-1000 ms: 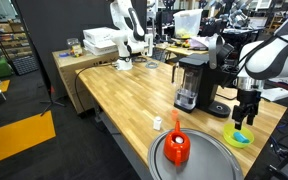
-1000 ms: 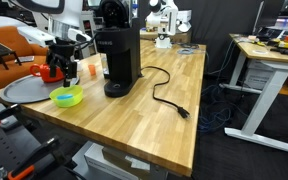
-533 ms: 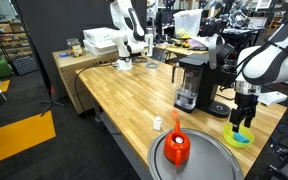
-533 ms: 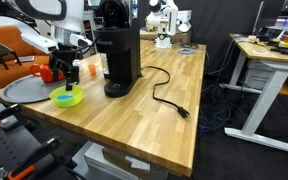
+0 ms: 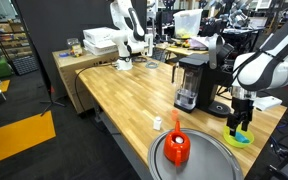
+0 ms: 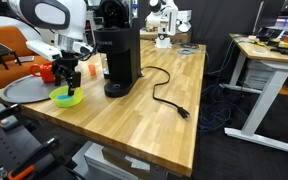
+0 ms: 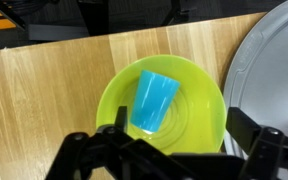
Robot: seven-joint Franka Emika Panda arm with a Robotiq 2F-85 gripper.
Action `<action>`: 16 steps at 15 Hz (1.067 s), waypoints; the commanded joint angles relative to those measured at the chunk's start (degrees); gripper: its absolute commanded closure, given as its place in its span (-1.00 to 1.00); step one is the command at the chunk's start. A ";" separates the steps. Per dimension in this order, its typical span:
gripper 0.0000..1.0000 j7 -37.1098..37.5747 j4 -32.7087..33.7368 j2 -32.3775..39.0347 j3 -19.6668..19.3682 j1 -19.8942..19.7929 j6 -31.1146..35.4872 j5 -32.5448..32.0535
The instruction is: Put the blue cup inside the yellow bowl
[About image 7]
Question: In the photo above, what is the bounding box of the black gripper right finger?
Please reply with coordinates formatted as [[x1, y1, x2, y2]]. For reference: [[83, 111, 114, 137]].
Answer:
[[225, 106, 288, 180]]

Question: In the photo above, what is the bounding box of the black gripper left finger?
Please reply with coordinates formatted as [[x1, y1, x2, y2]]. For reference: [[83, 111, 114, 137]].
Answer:
[[45, 105, 185, 180]]

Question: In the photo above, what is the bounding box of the small blue plastic cup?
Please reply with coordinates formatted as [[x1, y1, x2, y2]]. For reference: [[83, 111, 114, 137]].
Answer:
[[130, 69, 181, 133]]

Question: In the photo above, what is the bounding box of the yellow plastic bowl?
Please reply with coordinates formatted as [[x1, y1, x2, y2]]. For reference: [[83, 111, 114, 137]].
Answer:
[[95, 54, 227, 155]]

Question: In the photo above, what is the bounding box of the round grey metal tray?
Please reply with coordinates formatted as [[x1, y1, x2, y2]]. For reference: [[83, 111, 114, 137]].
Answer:
[[223, 0, 288, 180]]

